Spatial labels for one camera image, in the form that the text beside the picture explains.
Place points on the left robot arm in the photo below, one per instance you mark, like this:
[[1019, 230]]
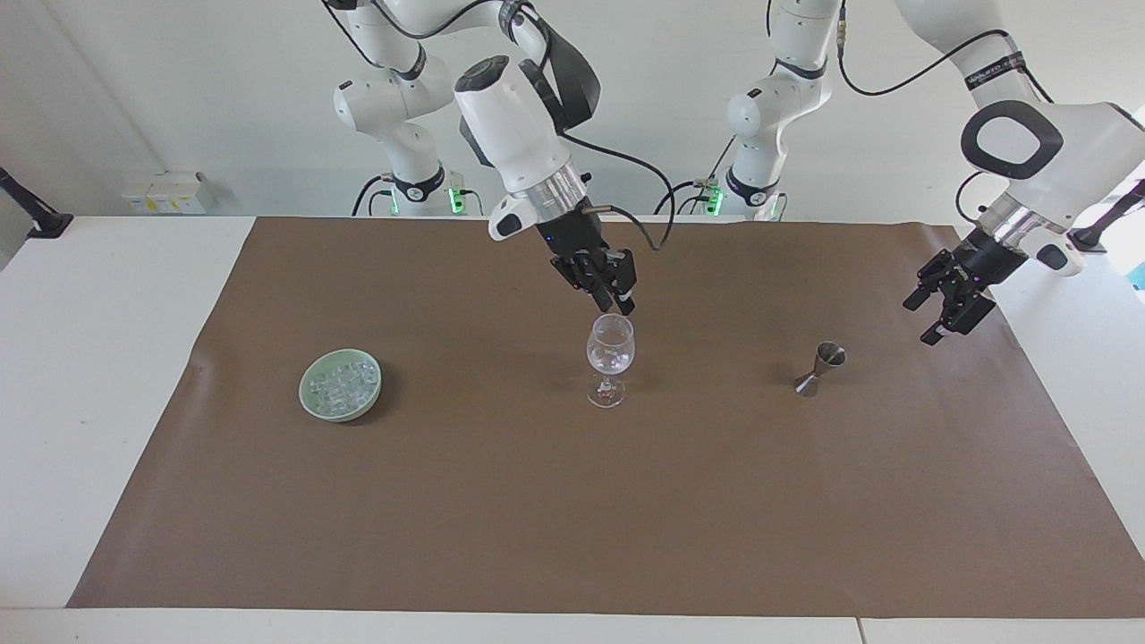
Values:
[[1082, 143]]

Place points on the steel double jigger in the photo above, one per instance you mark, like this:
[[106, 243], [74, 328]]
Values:
[[818, 368]]

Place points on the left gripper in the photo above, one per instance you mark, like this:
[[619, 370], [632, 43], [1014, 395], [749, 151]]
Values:
[[984, 264]]

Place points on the white box with yellow labels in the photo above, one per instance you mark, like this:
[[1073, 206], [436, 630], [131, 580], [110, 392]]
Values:
[[170, 192]]

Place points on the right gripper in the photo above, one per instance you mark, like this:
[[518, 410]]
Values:
[[572, 234]]

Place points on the clear wine glass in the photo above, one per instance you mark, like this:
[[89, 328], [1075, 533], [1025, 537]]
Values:
[[610, 351]]

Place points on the black stand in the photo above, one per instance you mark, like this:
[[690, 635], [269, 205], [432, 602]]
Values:
[[40, 219], [1105, 224]]

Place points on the pale green bowl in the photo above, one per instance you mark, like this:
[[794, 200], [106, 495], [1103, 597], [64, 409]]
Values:
[[309, 401]]

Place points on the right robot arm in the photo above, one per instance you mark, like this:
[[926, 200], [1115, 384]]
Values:
[[510, 116]]

